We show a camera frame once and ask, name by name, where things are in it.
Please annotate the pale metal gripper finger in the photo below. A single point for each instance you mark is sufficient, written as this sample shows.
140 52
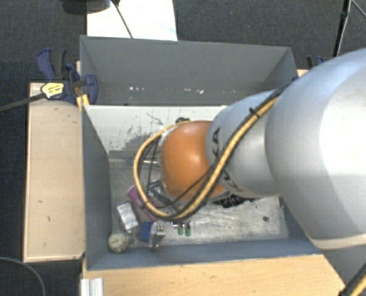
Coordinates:
158 236

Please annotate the blue small block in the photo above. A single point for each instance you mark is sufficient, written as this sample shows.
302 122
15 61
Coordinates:
146 231

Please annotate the magenta plastic cylinder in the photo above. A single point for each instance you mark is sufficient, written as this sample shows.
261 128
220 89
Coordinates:
134 196

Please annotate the silver foil packet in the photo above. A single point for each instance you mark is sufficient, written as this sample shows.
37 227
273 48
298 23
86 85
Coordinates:
127 217

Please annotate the pale yellow speckled ball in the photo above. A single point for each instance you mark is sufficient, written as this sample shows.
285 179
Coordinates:
119 242

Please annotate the pale wood flat board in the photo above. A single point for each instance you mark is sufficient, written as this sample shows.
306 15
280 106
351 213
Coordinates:
53 180

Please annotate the grey metal bin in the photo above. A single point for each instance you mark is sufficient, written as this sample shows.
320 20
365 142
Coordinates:
170 69

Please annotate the black cylinder on white bracket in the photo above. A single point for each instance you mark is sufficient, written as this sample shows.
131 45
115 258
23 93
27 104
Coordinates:
232 201

